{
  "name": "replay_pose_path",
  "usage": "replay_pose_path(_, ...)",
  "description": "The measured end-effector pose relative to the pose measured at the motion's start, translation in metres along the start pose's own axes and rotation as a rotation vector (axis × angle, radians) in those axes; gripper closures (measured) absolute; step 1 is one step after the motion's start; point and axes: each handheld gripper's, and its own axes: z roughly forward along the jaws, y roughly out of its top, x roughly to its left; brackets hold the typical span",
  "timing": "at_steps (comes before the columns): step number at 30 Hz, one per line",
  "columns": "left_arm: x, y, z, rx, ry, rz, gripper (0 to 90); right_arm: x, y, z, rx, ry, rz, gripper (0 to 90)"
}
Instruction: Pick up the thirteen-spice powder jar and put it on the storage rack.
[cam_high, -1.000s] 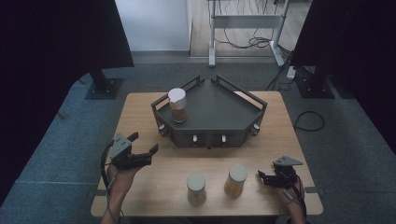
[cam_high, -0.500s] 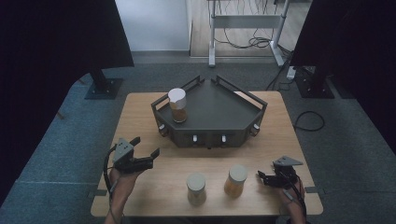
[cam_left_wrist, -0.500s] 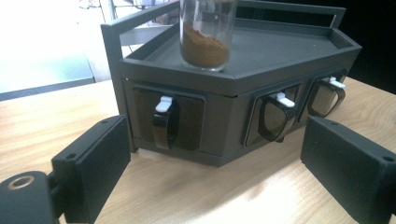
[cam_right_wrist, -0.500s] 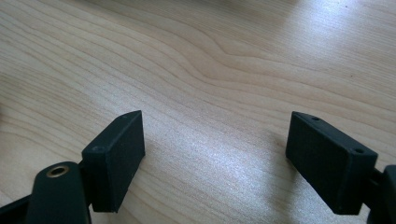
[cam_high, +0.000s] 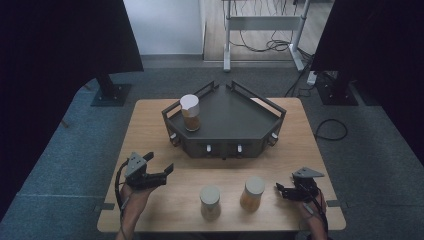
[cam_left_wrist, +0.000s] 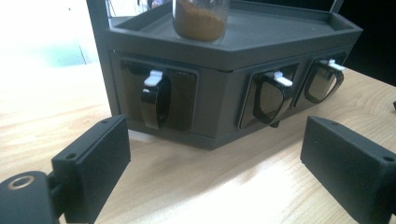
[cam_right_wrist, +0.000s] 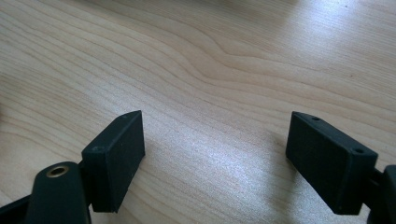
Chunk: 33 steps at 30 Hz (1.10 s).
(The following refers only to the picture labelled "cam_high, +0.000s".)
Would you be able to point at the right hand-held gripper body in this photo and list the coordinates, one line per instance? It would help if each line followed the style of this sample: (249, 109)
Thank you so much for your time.
(305, 190)

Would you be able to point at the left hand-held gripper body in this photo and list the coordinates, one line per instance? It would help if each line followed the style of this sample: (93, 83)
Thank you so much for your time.
(136, 165)

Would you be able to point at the black stand base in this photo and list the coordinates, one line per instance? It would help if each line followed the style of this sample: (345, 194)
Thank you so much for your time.
(336, 95)
(111, 95)

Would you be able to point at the grey-lidded jar pale contents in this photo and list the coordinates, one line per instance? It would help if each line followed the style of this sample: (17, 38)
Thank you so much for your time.
(210, 195)

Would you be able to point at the grey tape piece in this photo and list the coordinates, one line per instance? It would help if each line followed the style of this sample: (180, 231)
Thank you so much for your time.
(333, 203)
(106, 206)

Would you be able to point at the white power strip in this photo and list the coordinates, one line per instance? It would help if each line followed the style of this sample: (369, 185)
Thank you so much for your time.
(312, 78)

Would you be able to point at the white desk frame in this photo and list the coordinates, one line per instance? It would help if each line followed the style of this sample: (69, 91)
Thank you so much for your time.
(263, 23)

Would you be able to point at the black curtain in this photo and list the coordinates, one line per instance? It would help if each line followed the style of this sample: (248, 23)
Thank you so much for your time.
(383, 50)
(50, 66)

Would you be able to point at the person's right hand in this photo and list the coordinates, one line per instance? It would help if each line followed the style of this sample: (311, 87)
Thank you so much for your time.
(313, 210)

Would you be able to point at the grey-lidded jar orange contents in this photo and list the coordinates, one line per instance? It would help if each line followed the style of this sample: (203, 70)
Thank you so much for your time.
(254, 186)

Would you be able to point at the person's left hand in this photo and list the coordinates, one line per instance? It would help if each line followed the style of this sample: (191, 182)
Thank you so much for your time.
(136, 200)

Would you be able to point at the white-lidded glass jar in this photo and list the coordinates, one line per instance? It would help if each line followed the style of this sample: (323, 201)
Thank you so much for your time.
(190, 102)

